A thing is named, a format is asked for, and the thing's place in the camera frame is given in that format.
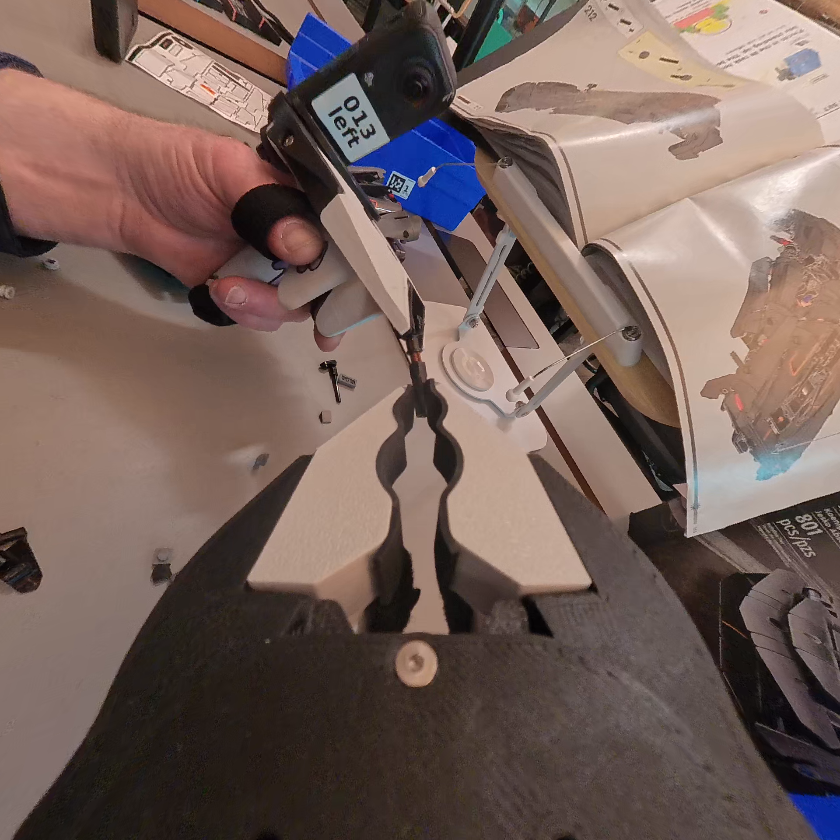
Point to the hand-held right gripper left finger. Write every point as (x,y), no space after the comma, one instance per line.
(315,525)

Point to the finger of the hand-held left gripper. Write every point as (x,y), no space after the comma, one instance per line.
(374,256)
(418,318)

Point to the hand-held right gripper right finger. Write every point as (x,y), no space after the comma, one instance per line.
(518,525)

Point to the dark lego car model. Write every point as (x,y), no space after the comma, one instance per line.
(394,216)

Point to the small black lego connector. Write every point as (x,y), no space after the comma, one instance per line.
(421,394)

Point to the person's left forearm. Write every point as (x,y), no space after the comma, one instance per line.
(19,244)

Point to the black lego axle connector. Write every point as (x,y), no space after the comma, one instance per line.
(331,380)

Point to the small grey lego piece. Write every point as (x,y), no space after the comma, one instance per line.
(161,564)

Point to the black lego set box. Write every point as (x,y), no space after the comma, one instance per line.
(787,623)

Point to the black lego beam blue pins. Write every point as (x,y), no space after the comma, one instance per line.
(19,561)

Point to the person's left hand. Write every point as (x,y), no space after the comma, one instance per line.
(131,177)

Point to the blue bin with marker tag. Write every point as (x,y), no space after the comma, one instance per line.
(446,151)

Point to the white book stand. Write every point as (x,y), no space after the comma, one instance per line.
(564,256)

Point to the white sticker sheet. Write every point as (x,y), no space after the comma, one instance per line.
(197,75)

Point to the open instruction book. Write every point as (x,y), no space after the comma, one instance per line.
(623,151)

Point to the printed white instruction sheet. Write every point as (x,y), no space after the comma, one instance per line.
(754,46)

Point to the grey lego corner bracket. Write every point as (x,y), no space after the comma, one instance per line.
(259,461)

